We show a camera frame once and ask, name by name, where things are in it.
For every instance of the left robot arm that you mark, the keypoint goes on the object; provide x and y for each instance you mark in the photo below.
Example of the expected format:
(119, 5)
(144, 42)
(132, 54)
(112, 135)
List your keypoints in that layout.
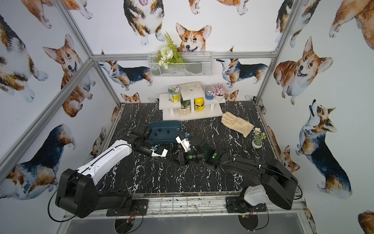
(77, 192)

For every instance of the teal plastic storage box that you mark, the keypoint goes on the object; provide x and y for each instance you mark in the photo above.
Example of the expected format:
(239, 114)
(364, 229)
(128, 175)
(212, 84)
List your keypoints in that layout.
(164, 132)

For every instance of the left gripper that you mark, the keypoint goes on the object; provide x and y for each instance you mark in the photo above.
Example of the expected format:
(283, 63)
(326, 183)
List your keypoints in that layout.
(163, 147)

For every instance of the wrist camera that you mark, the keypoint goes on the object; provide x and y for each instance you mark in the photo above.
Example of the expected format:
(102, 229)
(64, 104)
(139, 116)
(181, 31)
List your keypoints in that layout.
(159, 151)
(183, 139)

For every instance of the woven pot green plant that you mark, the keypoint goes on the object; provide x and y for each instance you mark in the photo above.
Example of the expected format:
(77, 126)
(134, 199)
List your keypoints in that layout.
(185, 108)

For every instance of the yellow can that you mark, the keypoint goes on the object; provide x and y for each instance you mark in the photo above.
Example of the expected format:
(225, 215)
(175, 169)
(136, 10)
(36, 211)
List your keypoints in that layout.
(199, 104)

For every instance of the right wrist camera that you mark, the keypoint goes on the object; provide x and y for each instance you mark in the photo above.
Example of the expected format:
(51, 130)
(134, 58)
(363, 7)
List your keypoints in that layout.
(183, 139)

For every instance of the artificial green white flowers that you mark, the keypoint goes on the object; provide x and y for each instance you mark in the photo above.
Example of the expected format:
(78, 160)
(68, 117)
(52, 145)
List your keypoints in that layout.
(168, 55)

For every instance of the pink flower pot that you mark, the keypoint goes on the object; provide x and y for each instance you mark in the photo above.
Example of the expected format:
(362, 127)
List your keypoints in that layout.
(219, 91)

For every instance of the beige work glove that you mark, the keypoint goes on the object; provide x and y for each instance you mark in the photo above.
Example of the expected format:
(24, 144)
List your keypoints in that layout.
(237, 124)

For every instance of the green label tin can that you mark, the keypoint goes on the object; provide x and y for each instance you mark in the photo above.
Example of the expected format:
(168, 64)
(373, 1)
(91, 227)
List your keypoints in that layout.
(174, 94)

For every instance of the small potted white flower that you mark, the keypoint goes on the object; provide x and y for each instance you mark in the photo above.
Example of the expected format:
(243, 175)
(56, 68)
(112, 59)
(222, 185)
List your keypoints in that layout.
(259, 136)

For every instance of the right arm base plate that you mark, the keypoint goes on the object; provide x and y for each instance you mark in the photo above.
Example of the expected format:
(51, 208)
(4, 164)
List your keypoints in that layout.
(239, 205)

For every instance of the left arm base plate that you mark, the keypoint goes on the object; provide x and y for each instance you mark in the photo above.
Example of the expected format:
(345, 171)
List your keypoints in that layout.
(137, 206)

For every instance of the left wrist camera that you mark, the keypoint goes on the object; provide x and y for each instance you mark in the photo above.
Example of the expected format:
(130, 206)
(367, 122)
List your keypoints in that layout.
(159, 151)

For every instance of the white tiered display shelf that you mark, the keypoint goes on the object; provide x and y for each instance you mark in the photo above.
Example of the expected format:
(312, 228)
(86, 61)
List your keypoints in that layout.
(189, 91)

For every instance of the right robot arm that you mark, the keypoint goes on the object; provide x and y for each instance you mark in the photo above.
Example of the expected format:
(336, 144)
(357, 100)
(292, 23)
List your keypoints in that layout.
(279, 184)

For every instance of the white wire wall basket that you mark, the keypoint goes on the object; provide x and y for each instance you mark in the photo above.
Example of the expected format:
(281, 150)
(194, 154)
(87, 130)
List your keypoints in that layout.
(191, 65)

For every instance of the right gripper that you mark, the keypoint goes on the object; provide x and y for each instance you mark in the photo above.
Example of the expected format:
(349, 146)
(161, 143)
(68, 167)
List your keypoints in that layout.
(184, 155)

